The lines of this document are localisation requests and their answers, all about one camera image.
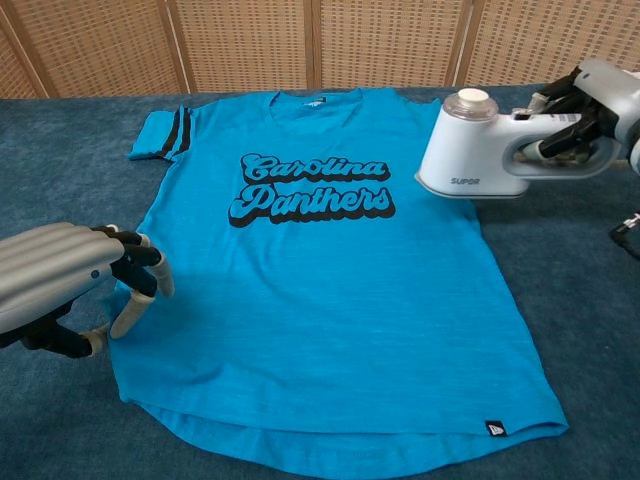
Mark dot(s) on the dark blue carpeted table surface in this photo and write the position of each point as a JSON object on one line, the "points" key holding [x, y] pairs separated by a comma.
{"points": [[60, 165]]}

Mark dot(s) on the white handheld garment steamer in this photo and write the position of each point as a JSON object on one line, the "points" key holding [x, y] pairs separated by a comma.
{"points": [[465, 150]]}

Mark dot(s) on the blue Carolina Panthers T-shirt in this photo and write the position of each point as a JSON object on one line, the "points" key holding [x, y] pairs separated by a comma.
{"points": [[310, 310]]}

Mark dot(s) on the woven rattan folding screen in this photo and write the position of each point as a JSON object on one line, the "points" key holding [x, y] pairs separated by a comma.
{"points": [[250, 45]]}

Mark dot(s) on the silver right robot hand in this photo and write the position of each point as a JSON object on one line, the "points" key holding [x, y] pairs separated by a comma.
{"points": [[617, 100]]}

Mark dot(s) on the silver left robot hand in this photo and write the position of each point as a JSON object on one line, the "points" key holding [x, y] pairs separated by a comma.
{"points": [[45, 270]]}

